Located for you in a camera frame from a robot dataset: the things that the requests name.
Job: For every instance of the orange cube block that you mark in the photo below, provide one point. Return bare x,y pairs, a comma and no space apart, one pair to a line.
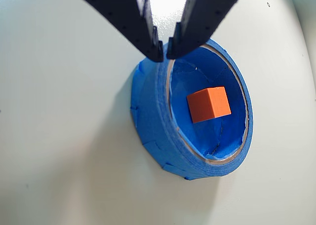
209,105

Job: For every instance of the blue tape roll bin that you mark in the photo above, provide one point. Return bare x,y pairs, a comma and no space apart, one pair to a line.
150,116

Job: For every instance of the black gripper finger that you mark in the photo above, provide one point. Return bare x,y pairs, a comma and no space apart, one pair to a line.
202,20
128,22

